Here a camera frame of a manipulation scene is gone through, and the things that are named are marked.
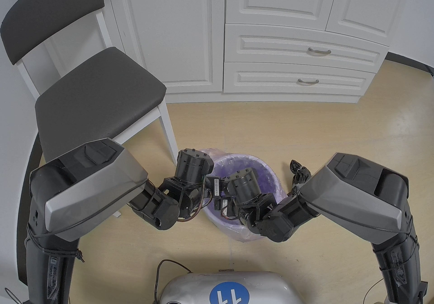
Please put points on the purple plastic bag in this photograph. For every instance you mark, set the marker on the purple plastic bag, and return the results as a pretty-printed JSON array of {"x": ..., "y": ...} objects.
[{"x": 268, "y": 177}]

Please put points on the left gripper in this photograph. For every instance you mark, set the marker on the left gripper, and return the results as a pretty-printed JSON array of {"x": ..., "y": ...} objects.
[{"x": 217, "y": 188}]

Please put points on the white trash bin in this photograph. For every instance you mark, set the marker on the white trash bin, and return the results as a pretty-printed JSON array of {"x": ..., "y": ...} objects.
[{"x": 217, "y": 219}]

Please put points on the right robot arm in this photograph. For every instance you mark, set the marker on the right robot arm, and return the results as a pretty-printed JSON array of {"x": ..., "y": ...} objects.
[{"x": 352, "y": 194}]

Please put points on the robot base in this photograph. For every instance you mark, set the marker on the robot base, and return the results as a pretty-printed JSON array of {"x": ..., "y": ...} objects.
[{"x": 230, "y": 287}]

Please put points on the crumpled black plastic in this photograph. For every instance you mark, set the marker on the crumpled black plastic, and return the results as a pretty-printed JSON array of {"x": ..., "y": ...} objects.
[{"x": 300, "y": 175}]

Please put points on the white chair dark grey seat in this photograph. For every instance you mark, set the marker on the white chair dark grey seat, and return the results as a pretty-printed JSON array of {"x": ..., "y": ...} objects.
[{"x": 101, "y": 92}]

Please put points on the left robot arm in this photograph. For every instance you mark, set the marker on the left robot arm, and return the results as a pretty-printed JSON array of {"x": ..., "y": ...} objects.
[{"x": 91, "y": 187}]

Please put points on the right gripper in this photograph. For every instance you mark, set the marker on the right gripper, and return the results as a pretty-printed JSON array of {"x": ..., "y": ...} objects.
[{"x": 226, "y": 206}]

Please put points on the white wardrobe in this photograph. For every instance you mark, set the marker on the white wardrobe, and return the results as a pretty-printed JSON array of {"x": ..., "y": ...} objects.
[{"x": 271, "y": 24}]

